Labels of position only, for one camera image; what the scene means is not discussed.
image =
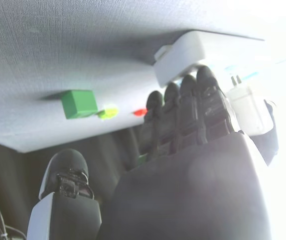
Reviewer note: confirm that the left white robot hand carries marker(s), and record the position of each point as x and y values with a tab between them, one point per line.
183	190

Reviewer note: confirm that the white charger plug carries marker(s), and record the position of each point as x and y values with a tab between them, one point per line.
248	110

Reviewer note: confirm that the white power strip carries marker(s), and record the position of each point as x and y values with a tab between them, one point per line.
178	55

